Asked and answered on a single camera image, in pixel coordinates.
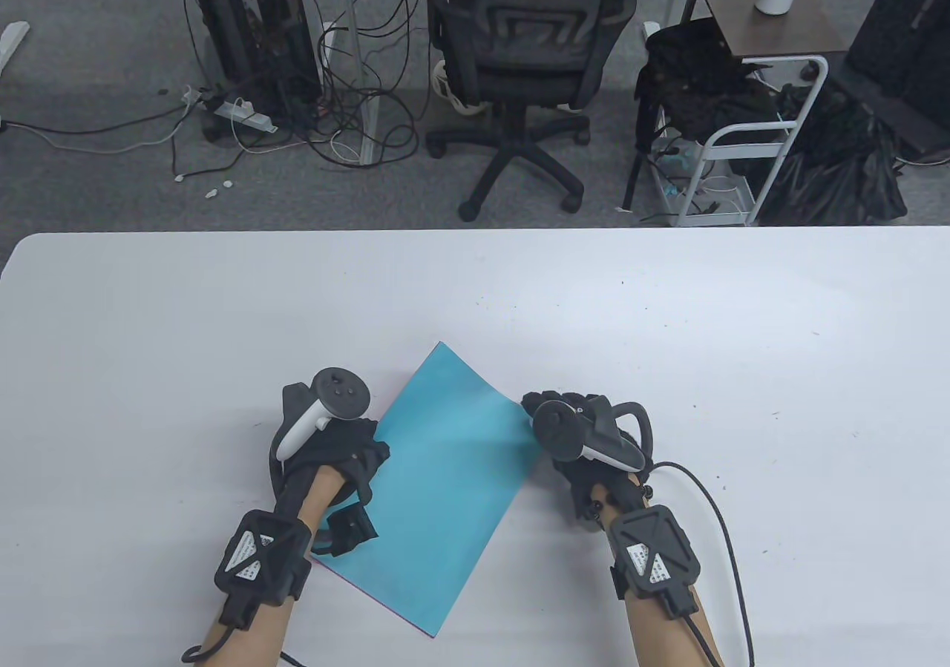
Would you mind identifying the person's left hand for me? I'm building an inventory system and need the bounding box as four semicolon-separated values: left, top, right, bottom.
276;417;393;506

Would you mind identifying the person's right hand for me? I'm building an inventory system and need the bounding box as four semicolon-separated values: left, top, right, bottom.
520;390;654;531

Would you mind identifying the cyan paper document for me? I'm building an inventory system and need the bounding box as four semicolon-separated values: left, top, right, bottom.
310;341;545;637

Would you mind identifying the person's right forearm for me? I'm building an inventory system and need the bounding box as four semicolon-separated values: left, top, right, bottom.
600;496;727;667

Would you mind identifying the person's left forearm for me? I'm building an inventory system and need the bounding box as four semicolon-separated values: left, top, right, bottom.
194;465;351;667

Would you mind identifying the white and black controller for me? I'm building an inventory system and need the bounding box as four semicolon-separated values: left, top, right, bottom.
276;367;372;462
531;394;658;475

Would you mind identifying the black wrist tracker box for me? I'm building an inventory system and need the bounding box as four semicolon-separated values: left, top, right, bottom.
214;510;314;627
607;506;702;618

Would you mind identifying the white power strip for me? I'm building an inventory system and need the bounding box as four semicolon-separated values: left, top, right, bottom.
214;98;279;134

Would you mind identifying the black plastic bag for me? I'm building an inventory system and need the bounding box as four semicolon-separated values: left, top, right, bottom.
757;85;908;226

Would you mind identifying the black backpack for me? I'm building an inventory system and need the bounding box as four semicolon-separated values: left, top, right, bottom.
635;18;782;211

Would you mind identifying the white metal desk leg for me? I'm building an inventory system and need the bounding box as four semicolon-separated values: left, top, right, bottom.
338;0;381;165

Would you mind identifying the black computer tower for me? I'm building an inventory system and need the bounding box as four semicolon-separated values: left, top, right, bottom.
182;0;325;122

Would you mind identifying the black mesh office chair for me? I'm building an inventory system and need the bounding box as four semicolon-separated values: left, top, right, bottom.
425;0;641;223

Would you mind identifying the white cart with brown top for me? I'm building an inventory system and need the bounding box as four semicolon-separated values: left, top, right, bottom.
653;0;851;227

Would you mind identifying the white desk foot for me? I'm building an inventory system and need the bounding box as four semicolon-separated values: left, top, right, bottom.
0;22;30;71

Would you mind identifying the black equipment case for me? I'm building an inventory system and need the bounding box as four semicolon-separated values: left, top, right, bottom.
845;0;950;157

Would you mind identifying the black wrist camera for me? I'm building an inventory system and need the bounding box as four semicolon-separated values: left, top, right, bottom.
312;504;379;558

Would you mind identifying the black cable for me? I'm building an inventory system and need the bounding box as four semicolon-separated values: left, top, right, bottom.
653;461;758;667
181;615;247;665

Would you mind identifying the tangle of black cables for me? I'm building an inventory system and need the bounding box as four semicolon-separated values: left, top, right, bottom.
297;0;433;171

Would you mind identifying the white coiled cable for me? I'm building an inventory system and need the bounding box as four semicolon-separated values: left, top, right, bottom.
433;59;491;116

